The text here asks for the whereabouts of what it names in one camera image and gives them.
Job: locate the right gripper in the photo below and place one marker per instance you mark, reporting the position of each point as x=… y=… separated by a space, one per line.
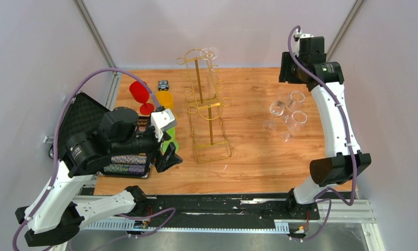
x=286 y=75

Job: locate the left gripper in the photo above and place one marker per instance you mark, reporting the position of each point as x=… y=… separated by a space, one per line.
x=171 y=158

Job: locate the orange wine glass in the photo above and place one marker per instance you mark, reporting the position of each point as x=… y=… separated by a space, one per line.
x=166 y=100

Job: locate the red wine glass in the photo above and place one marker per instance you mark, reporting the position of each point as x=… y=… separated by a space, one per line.
x=141 y=95

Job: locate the clear wine glass rearmost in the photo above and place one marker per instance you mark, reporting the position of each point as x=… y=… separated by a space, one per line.
x=209 y=54

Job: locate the clear wine glass front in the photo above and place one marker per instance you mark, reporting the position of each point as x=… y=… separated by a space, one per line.
x=293 y=102

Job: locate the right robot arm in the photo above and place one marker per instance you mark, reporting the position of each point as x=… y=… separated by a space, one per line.
x=344 y=159

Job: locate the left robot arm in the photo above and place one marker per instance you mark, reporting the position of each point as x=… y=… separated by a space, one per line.
x=54 y=218

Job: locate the black poker chip case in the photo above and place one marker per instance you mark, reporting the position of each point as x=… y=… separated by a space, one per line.
x=93 y=142

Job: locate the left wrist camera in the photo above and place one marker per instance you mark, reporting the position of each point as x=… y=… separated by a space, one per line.
x=162 y=121

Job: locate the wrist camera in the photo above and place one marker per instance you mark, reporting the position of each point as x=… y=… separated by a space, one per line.
x=297 y=36
x=162 y=121

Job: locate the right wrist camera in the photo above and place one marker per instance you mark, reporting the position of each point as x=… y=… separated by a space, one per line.
x=297 y=36

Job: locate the gold wire glass rack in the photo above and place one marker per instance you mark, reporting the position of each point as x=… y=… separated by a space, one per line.
x=205 y=110

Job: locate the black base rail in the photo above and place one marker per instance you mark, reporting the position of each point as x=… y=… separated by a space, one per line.
x=252 y=213

